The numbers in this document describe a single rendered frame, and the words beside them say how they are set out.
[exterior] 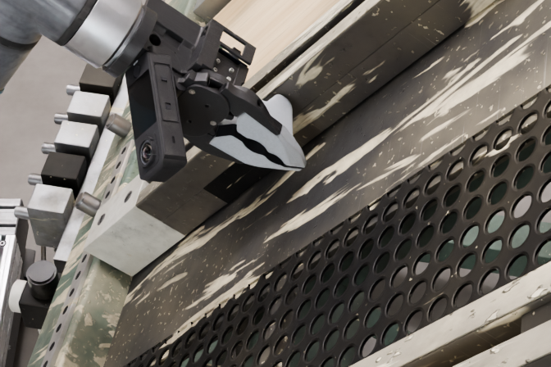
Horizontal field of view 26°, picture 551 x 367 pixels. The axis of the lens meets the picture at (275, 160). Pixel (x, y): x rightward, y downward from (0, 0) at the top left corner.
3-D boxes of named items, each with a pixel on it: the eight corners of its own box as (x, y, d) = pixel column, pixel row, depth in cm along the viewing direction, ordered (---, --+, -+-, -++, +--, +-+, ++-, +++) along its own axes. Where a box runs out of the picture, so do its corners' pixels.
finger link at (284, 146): (331, 116, 116) (256, 65, 113) (320, 161, 112) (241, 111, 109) (312, 131, 118) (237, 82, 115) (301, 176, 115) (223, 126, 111)
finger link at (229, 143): (312, 131, 118) (237, 82, 115) (301, 176, 115) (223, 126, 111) (293, 145, 120) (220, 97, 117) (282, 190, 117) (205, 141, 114)
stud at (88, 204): (97, 206, 156) (77, 195, 155) (106, 198, 154) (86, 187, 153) (91, 221, 155) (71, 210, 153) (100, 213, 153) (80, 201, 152)
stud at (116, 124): (125, 128, 165) (107, 117, 164) (134, 120, 163) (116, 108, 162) (120, 142, 163) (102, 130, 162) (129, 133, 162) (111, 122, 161)
